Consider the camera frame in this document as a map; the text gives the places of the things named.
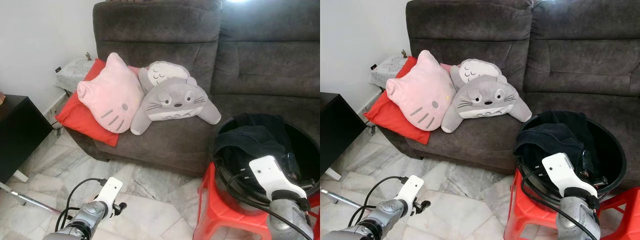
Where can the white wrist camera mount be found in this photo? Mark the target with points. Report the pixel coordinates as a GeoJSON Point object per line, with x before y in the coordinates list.
{"type": "Point", "coordinates": [110, 191]}
{"type": "Point", "coordinates": [411, 189]}
{"type": "Point", "coordinates": [270, 175]}
{"type": "Point", "coordinates": [562, 172]}

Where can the grey sleeping plush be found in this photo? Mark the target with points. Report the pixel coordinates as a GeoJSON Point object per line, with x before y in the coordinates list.
{"type": "Point", "coordinates": [472, 70]}
{"type": "Point", "coordinates": [162, 72]}

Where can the grey wide-eyed plush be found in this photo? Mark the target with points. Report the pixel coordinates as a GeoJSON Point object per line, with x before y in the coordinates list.
{"type": "Point", "coordinates": [485, 97]}
{"type": "Point", "coordinates": [175, 100]}

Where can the silver metal clothes rack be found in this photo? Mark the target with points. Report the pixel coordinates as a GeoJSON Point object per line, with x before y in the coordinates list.
{"type": "Point", "coordinates": [340, 198]}
{"type": "Point", "coordinates": [30, 200]}

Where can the side table white lace cloth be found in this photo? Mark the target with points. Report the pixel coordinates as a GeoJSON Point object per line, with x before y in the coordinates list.
{"type": "Point", "coordinates": [72, 72]}
{"type": "Point", "coordinates": [387, 70]}

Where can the red cushion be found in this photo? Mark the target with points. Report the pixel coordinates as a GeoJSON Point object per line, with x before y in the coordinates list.
{"type": "Point", "coordinates": [390, 120]}
{"type": "Point", "coordinates": [80, 122]}

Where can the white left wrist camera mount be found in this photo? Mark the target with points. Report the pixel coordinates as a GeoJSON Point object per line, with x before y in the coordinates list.
{"type": "Point", "coordinates": [110, 191]}
{"type": "Point", "coordinates": [411, 189]}

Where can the black knit garment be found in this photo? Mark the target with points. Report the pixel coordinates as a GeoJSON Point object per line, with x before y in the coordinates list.
{"type": "Point", "coordinates": [550, 135]}
{"type": "Point", "coordinates": [250, 137]}

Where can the dark grey fabric sofa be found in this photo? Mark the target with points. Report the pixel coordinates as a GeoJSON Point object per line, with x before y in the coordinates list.
{"type": "Point", "coordinates": [565, 57]}
{"type": "Point", "coordinates": [250, 60]}

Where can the black television console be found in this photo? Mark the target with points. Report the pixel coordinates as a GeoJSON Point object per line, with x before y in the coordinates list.
{"type": "Point", "coordinates": [337, 130]}
{"type": "Point", "coordinates": [20, 135]}

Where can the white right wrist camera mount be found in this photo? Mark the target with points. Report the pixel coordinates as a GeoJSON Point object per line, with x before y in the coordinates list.
{"type": "Point", "coordinates": [562, 172]}
{"type": "Point", "coordinates": [270, 175]}

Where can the pink cat face pillow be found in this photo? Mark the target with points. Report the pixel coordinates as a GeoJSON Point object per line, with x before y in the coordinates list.
{"type": "Point", "coordinates": [420, 95]}
{"type": "Point", "coordinates": [110, 97]}

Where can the black plastic bucket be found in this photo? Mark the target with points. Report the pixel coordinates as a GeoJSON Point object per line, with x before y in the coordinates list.
{"type": "Point", "coordinates": [612, 150]}
{"type": "Point", "coordinates": [305, 150]}

